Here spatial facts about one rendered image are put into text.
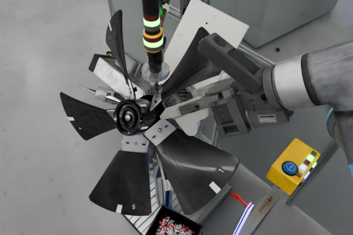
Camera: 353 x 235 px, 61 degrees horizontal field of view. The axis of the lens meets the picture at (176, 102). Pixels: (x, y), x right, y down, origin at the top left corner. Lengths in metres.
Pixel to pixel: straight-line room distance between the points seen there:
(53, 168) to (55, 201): 0.26
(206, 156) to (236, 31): 0.45
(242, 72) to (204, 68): 0.38
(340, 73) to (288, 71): 0.06
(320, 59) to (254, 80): 0.09
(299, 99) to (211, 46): 0.15
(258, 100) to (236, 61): 0.07
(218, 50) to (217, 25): 0.68
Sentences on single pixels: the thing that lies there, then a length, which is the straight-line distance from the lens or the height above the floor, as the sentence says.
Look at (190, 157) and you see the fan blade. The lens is 0.93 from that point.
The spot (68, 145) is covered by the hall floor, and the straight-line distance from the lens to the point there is 2.47.
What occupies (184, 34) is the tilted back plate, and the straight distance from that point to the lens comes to 1.19.
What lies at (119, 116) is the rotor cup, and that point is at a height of 1.20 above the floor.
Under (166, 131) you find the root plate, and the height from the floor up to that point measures 1.19.
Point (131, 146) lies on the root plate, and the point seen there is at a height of 1.11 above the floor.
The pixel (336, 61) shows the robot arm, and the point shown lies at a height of 1.74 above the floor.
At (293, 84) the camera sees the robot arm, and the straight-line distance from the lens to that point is 0.43.
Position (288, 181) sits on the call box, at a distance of 1.09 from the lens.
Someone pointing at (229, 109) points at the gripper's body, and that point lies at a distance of 0.48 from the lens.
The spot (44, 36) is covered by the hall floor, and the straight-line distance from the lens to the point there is 3.49.
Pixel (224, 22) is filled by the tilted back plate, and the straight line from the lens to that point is 1.12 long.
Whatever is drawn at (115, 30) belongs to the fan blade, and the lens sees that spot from 1.05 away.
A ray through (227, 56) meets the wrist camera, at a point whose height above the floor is 1.69.
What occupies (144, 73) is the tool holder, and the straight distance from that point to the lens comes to 0.74.
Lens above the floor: 1.99
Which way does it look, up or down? 51 degrees down
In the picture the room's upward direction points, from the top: straight up
